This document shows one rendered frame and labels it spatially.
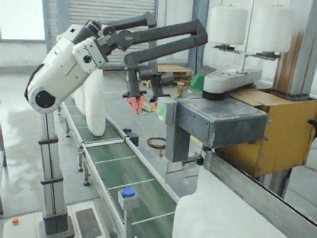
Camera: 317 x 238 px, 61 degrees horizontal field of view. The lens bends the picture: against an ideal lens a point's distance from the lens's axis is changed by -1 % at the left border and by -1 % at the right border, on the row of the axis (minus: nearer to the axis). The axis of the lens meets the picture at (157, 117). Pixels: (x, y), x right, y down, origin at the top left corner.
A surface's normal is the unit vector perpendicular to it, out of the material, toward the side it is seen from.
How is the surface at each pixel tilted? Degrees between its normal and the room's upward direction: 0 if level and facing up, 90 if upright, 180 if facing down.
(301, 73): 90
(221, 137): 90
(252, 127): 90
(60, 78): 115
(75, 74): 90
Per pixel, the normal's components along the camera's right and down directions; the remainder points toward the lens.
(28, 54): 0.43, 0.33
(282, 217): -0.90, 0.10
